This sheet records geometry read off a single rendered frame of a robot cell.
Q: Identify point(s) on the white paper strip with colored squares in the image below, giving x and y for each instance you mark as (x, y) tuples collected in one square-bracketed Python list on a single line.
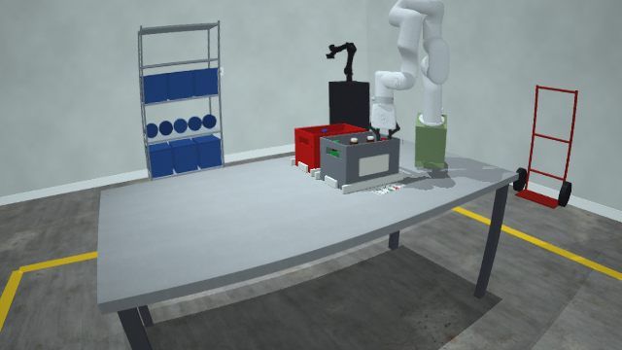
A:
[(389, 188)]

